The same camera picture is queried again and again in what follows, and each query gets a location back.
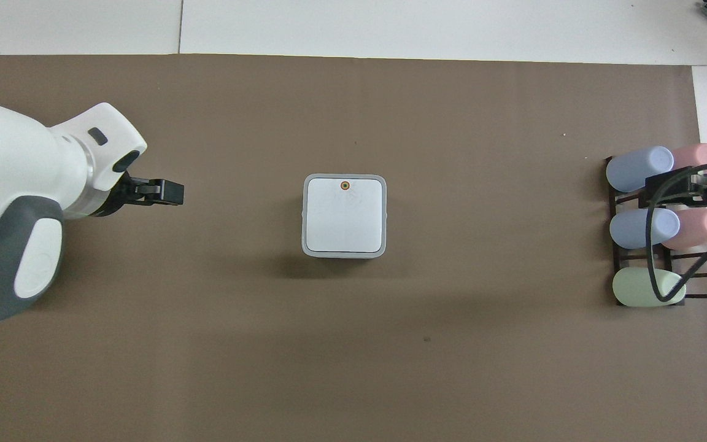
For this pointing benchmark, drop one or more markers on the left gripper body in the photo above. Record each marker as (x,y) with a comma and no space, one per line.
(121,195)

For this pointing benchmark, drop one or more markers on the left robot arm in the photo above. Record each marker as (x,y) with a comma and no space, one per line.
(10,184)

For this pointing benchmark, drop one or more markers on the blue cup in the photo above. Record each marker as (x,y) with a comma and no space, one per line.
(636,169)
(633,228)

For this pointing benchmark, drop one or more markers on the white square trash can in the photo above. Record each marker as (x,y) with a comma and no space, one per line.
(344,218)

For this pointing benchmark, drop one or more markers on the pink cup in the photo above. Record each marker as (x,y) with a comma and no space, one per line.
(697,155)
(700,230)

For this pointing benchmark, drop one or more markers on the green cup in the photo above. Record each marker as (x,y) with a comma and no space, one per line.
(633,288)

